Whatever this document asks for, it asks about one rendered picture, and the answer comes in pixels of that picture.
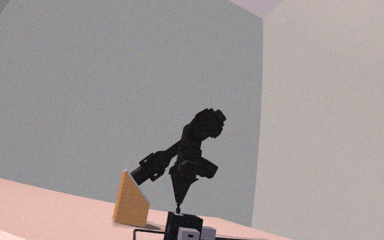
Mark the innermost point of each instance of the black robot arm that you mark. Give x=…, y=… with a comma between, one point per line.
x=207, y=123

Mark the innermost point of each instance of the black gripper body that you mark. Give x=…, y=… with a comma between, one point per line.
x=186, y=164

